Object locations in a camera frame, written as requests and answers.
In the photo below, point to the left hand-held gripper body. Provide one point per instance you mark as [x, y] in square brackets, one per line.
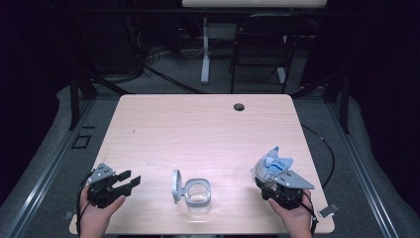
[102, 195]

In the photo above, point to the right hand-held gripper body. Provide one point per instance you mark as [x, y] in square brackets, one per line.
[290, 181]

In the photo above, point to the white and blue pouch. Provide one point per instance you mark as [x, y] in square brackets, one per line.
[270, 163]

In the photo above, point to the clear jar with grey lid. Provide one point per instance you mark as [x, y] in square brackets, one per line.
[197, 196]

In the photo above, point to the person's left hand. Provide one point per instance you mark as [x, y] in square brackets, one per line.
[95, 216]

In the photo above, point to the person's right hand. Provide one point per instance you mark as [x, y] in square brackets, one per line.
[297, 218]

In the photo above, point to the grey metal clip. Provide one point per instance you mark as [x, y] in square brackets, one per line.
[328, 210]
[67, 215]

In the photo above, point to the black square floor plate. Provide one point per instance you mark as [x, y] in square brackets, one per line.
[74, 141]

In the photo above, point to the black metal stand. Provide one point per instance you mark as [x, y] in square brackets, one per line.
[345, 105]
[74, 102]

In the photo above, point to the short white desk leg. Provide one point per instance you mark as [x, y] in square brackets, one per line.
[281, 75]

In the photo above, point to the long white desk leg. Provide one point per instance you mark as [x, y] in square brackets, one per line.
[205, 62]

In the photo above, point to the black folding chair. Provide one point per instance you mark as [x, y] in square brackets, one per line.
[261, 46]

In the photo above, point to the grey box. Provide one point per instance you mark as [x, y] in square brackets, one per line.
[221, 31]

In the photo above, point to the aluminium floor rail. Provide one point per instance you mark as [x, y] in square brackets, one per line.
[49, 168]
[363, 172]

